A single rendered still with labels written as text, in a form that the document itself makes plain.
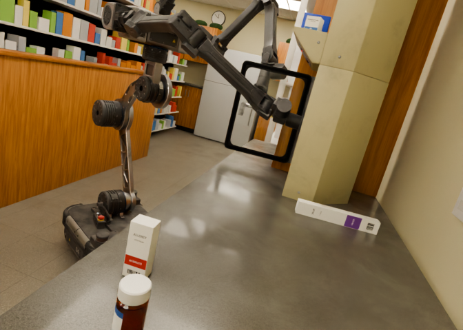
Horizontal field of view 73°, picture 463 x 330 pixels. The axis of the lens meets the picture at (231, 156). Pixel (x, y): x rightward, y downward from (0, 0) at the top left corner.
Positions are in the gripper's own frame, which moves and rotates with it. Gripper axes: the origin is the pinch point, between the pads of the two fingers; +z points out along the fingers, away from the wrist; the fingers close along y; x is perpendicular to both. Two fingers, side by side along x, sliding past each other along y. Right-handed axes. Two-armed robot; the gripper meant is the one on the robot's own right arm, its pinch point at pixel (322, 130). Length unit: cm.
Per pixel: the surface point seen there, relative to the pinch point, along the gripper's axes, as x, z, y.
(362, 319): 24, 10, -74
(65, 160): 108, -188, 114
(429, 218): 11.5, 34.3, -31.8
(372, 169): 10.4, 28.7, 17.0
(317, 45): -26.8, -13.5, -17.7
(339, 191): 18.3, 12.8, -10.2
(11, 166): 103, -192, 61
